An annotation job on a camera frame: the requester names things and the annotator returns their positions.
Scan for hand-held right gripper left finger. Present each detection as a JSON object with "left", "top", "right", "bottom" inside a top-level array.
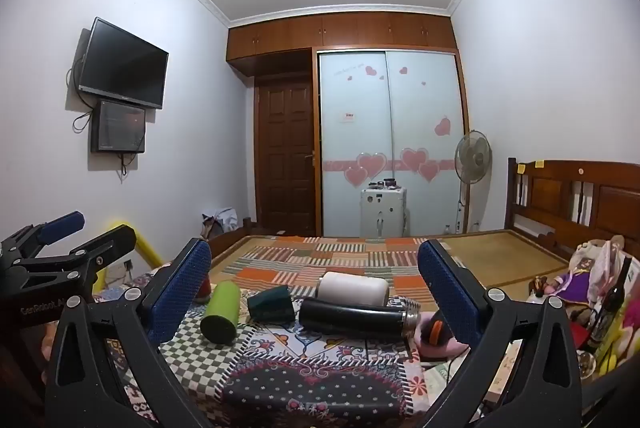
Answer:
[{"left": 44, "top": 237, "right": 216, "bottom": 428}]

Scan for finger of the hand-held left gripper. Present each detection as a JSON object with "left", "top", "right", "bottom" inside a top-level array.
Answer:
[
  {"left": 10, "top": 224, "right": 138, "bottom": 298},
  {"left": 0, "top": 210, "right": 86, "bottom": 265}
]

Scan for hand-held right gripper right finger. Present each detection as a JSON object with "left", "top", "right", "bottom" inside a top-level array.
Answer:
[{"left": 417, "top": 238, "right": 586, "bottom": 428}]

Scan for light green cup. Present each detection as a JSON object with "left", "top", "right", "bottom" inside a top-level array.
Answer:
[{"left": 200, "top": 281, "right": 242, "bottom": 345}]

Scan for dark green cup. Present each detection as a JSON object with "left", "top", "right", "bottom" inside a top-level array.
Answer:
[{"left": 246, "top": 285, "right": 297, "bottom": 323}]

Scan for white cup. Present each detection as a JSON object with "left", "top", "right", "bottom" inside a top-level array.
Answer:
[{"left": 317, "top": 271, "right": 390, "bottom": 307}]

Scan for black thermos cup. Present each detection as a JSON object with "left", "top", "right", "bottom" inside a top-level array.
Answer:
[{"left": 298, "top": 297, "right": 421, "bottom": 343}]

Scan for black and orange round object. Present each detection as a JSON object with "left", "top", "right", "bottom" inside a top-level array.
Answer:
[{"left": 419, "top": 321, "right": 446, "bottom": 347}]

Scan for pink cloth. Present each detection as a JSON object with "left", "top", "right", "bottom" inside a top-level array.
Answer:
[{"left": 412, "top": 312, "right": 471, "bottom": 361}]

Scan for heap of clothes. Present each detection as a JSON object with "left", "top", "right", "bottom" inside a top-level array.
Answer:
[{"left": 201, "top": 207, "right": 246, "bottom": 239}]

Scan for white box appliance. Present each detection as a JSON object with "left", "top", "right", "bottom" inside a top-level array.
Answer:
[{"left": 361, "top": 187, "right": 407, "bottom": 239}]

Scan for doll in purple dress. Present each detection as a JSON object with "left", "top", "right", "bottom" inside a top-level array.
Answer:
[{"left": 547, "top": 271, "right": 596, "bottom": 309}]

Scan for striped patchwork blanket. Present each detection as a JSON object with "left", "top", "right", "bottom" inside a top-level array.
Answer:
[{"left": 220, "top": 235, "right": 451, "bottom": 309}]

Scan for standing electric fan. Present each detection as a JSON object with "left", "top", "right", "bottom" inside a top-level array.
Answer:
[{"left": 454, "top": 130, "right": 493, "bottom": 234}]

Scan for wooden bed headboard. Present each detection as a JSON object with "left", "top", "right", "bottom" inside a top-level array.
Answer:
[{"left": 506, "top": 157, "right": 640, "bottom": 254}]

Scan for printed heart pattern blanket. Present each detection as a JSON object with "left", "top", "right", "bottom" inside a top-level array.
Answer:
[{"left": 95, "top": 273, "right": 481, "bottom": 428}]

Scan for small bowl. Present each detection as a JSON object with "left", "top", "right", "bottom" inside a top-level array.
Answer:
[{"left": 575, "top": 350, "right": 597, "bottom": 376}]

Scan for white plastic bag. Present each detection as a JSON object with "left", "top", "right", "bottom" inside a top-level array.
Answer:
[{"left": 570, "top": 235, "right": 640, "bottom": 309}]

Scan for dark wine bottle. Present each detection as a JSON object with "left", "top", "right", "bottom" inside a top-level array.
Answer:
[{"left": 585, "top": 257, "right": 632, "bottom": 356}]

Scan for brown wooden door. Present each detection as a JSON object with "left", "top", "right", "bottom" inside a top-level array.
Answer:
[{"left": 254, "top": 76, "right": 317, "bottom": 234}]

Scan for sliding wardrobe with heart stickers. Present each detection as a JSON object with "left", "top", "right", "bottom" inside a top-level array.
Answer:
[{"left": 314, "top": 47, "right": 470, "bottom": 239}]

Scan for wooden overhead cabinets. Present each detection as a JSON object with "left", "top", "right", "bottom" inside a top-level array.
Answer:
[{"left": 226, "top": 12, "right": 458, "bottom": 79}]

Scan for yellow padded rail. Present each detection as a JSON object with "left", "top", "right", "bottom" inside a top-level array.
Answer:
[{"left": 95, "top": 221, "right": 161, "bottom": 294}]

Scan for small wall-mounted black monitor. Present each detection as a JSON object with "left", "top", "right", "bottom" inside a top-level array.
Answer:
[{"left": 90, "top": 100, "right": 147, "bottom": 154}]

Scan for black television cable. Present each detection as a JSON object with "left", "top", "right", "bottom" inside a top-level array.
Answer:
[{"left": 66, "top": 28, "right": 97, "bottom": 134}]

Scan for wall-mounted black television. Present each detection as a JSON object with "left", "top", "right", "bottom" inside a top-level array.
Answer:
[{"left": 77, "top": 17, "right": 170, "bottom": 110}]

